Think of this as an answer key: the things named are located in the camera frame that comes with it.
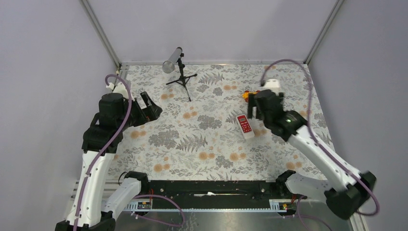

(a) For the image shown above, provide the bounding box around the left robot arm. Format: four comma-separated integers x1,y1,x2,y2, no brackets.
55,92,163,231

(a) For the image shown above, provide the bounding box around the white cable duct rail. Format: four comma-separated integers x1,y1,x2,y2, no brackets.
124,199,296,213

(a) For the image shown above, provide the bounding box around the black base bar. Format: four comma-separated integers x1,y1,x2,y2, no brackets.
119,169,308,210

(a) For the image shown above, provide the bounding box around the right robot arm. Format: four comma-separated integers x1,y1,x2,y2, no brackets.
247,90,377,220

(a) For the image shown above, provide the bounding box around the white remote control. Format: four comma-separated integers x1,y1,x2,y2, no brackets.
236,114,255,140

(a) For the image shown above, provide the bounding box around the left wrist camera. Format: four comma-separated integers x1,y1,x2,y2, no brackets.
106,82,128,97

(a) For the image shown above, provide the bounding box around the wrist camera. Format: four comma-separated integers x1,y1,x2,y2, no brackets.
262,79,281,94
106,82,128,97

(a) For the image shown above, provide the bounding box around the silver metal tube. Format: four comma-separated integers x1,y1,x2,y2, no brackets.
162,47,182,74

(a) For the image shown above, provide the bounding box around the black mini tripod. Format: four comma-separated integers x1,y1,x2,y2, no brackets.
166,53,198,102

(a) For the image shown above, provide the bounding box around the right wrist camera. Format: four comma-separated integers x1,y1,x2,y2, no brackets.
262,79,281,94

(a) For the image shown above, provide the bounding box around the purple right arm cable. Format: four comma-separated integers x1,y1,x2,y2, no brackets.
259,59,381,231

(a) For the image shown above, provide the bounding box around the floral table mat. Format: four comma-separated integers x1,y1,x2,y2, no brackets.
108,64,332,180

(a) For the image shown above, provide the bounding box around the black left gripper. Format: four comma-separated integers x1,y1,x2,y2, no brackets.
117,91,162,130

